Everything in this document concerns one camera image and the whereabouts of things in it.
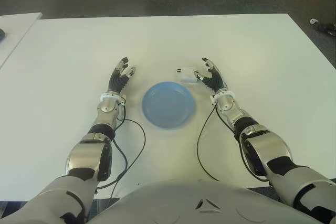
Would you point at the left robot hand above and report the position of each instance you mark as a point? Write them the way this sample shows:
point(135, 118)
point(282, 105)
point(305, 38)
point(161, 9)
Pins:
point(118, 81)

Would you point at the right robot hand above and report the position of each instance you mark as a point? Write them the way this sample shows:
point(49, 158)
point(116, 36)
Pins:
point(214, 81)

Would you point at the white charger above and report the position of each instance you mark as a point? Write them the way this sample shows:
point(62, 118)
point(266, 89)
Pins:
point(187, 73)

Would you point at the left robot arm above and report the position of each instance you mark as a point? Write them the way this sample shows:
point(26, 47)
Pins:
point(86, 155)

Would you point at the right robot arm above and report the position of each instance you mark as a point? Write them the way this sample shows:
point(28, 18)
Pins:
point(267, 145)

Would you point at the blue plate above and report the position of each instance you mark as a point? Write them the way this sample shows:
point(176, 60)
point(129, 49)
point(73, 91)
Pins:
point(168, 106)

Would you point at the white side table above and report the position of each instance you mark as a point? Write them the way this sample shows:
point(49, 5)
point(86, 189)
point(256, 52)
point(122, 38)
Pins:
point(15, 27)

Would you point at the small white floor object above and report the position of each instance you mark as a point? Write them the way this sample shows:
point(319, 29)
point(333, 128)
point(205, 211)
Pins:
point(313, 21)

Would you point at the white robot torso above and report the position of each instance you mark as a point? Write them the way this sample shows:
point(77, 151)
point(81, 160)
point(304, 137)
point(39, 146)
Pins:
point(168, 203)

